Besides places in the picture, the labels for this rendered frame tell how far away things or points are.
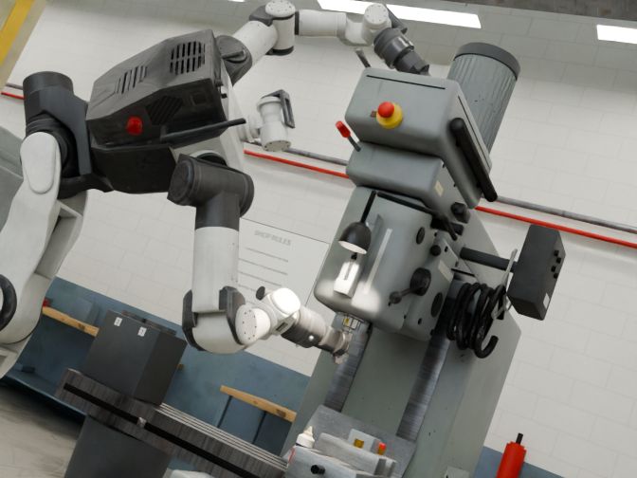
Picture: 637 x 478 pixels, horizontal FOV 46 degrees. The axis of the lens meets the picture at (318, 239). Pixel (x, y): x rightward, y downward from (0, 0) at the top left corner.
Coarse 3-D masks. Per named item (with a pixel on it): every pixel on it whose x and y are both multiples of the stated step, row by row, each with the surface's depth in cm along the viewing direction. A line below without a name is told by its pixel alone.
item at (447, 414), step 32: (512, 320) 238; (320, 352) 229; (384, 352) 221; (416, 352) 217; (448, 352) 213; (512, 352) 250; (320, 384) 225; (352, 384) 221; (384, 384) 217; (416, 384) 213; (448, 384) 210; (480, 384) 222; (352, 416) 218; (384, 416) 214; (416, 416) 210; (448, 416) 207; (480, 416) 233; (288, 448) 222; (416, 448) 208; (448, 448) 210; (480, 448) 244
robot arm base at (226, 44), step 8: (216, 40) 178; (224, 40) 178; (232, 40) 179; (224, 48) 177; (232, 48) 178; (240, 48) 179; (248, 56) 180; (232, 64) 176; (240, 64) 177; (232, 72) 175
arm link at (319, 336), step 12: (312, 312) 177; (312, 324) 174; (324, 324) 180; (312, 336) 175; (324, 336) 178; (336, 336) 179; (348, 336) 181; (324, 348) 181; (336, 348) 179; (348, 348) 179
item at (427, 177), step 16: (368, 144) 188; (352, 160) 188; (368, 160) 187; (384, 160) 185; (400, 160) 183; (416, 160) 181; (432, 160) 180; (352, 176) 188; (368, 176) 185; (384, 176) 183; (400, 176) 182; (416, 176) 180; (432, 176) 179; (448, 176) 186; (400, 192) 185; (416, 192) 180; (432, 192) 179; (448, 192) 189; (432, 208) 187; (448, 208) 192
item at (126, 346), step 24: (96, 336) 208; (120, 336) 203; (144, 336) 199; (168, 336) 200; (96, 360) 204; (120, 360) 200; (144, 360) 196; (168, 360) 202; (120, 384) 197; (144, 384) 196; (168, 384) 204
